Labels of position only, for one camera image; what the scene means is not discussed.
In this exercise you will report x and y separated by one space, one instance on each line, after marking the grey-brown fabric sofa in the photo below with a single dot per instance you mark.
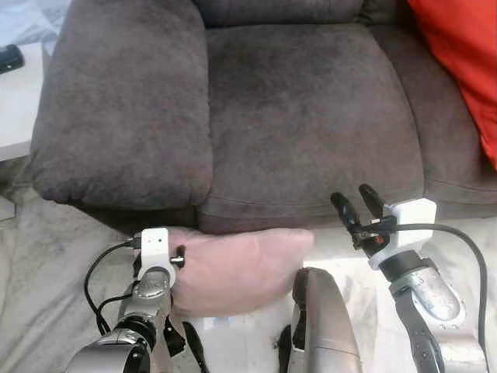
295 116

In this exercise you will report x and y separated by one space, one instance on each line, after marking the pink pillow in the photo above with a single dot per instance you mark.
233 272

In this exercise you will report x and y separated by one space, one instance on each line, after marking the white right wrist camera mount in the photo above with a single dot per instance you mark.
411 217

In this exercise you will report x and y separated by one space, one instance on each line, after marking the white side table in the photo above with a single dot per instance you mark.
19 109

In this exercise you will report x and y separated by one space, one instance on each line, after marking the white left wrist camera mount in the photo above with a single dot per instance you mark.
154 245

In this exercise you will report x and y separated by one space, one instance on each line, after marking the red pillow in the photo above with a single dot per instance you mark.
466 62

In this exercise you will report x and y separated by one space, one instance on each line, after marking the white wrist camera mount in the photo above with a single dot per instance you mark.
411 217
154 245

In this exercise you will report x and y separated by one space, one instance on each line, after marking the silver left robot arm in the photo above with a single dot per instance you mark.
147 291

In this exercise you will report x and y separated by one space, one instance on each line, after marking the black remote control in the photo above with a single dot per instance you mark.
9 57

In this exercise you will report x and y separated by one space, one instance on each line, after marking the silver robot leg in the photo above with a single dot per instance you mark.
326 326

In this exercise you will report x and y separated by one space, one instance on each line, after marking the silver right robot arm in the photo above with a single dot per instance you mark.
431 295

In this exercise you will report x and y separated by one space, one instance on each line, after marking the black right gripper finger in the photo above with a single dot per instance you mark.
373 202
346 211

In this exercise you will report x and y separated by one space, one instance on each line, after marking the white floor sheet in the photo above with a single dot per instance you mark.
46 272

